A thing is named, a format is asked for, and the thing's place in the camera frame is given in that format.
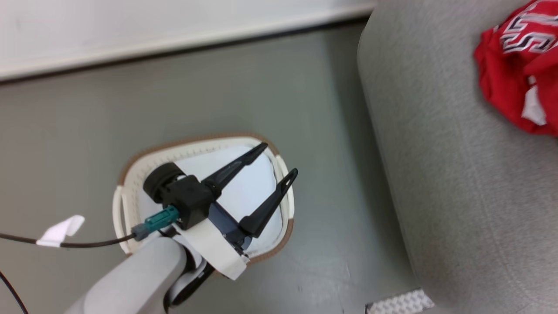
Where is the black cable with teal connector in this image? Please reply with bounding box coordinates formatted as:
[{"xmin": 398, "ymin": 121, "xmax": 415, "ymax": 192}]
[{"xmin": 0, "ymin": 205, "xmax": 180, "ymax": 249}]

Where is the white paper cable tag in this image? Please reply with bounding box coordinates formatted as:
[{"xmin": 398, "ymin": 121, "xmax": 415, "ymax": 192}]
[{"xmin": 36, "ymin": 215, "xmax": 86, "ymax": 248}]

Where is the thin black cable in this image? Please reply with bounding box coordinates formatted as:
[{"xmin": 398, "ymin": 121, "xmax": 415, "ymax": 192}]
[{"xmin": 0, "ymin": 271, "xmax": 29, "ymax": 314}]

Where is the white plastic laundry basket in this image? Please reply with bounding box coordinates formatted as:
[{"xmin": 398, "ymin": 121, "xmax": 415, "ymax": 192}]
[{"xmin": 112, "ymin": 133, "xmax": 295, "ymax": 267}]

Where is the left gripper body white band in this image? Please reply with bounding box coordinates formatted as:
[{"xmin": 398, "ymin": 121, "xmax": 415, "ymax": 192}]
[{"xmin": 174, "ymin": 201, "xmax": 254, "ymax": 281}]

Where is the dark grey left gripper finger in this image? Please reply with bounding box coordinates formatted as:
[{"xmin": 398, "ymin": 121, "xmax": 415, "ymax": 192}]
[
  {"xmin": 202, "ymin": 142, "xmax": 269, "ymax": 198},
  {"xmin": 238, "ymin": 168, "xmax": 299, "ymax": 239}
]

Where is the white textured floor plate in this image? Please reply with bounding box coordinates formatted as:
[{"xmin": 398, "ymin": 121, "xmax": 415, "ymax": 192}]
[{"xmin": 365, "ymin": 288, "xmax": 436, "ymax": 314}]

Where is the red sports jersey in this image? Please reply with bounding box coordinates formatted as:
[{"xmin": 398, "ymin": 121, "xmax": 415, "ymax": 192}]
[{"xmin": 474, "ymin": 0, "xmax": 558, "ymax": 138}]

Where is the grey fabric sofa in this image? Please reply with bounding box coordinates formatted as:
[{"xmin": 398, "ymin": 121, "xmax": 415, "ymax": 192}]
[{"xmin": 356, "ymin": 0, "xmax": 558, "ymax": 314}]

